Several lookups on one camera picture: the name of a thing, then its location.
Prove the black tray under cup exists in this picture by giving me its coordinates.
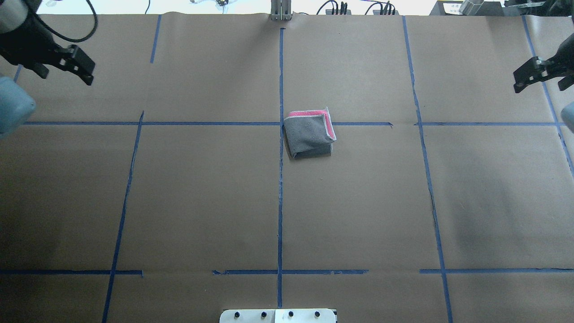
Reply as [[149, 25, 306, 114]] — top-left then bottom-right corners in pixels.
[[429, 0, 504, 16]]

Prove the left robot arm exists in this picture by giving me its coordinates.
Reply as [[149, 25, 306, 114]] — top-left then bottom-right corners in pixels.
[[0, 0, 99, 138]]

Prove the silver metal cup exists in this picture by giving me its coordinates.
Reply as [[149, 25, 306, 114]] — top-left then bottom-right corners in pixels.
[[459, 0, 485, 16]]

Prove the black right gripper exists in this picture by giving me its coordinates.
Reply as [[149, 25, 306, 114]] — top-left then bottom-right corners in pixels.
[[513, 43, 574, 94]]

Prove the aluminium frame post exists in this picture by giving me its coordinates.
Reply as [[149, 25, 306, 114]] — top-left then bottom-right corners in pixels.
[[269, 0, 293, 21]]

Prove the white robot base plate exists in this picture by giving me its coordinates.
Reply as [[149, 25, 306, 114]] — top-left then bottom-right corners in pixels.
[[219, 308, 338, 323]]

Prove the black braided left cable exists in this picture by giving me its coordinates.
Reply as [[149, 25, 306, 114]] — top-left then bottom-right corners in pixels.
[[25, 0, 99, 44]]

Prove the pink towel with white trim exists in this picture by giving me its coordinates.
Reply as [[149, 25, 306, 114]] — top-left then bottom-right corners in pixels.
[[283, 107, 337, 160]]

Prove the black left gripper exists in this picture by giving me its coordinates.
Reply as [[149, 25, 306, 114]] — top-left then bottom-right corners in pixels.
[[0, 12, 95, 86]]

